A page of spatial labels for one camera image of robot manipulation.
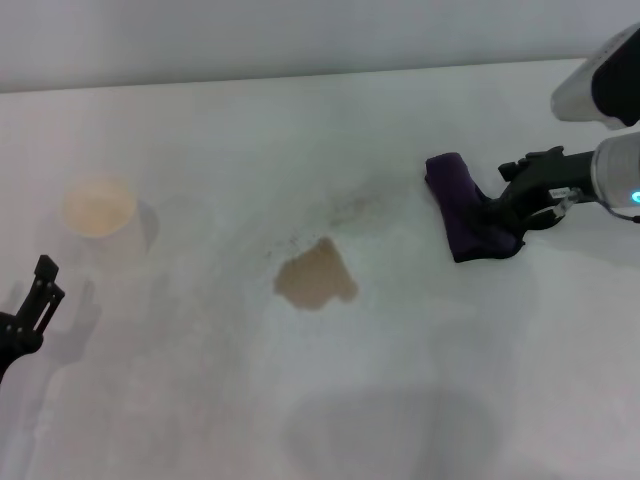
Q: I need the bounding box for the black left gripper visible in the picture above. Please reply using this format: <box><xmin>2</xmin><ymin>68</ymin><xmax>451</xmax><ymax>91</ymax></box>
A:
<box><xmin>0</xmin><ymin>254</ymin><xmax>67</xmax><ymax>387</ymax></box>

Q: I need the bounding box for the purple rag with black trim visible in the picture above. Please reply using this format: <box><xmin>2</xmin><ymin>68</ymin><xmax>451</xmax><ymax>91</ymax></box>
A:
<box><xmin>424</xmin><ymin>152</ymin><xmax>526</xmax><ymax>265</ymax></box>

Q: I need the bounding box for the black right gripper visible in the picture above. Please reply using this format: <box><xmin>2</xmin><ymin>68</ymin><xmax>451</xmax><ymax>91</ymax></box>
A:
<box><xmin>461</xmin><ymin>145</ymin><xmax>599</xmax><ymax>236</ymax></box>

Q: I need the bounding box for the white paper cup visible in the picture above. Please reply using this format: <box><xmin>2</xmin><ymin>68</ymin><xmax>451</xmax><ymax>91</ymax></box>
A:
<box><xmin>60</xmin><ymin>173</ymin><xmax>152</xmax><ymax>274</ymax></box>

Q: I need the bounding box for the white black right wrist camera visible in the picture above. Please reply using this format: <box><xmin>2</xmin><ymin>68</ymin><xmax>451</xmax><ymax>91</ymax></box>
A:
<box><xmin>550</xmin><ymin>22</ymin><xmax>640</xmax><ymax>132</ymax></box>

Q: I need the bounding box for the brown water stain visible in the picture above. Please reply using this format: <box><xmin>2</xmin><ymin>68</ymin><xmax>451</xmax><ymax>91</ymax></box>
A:
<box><xmin>272</xmin><ymin>236</ymin><xmax>360</xmax><ymax>311</ymax></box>

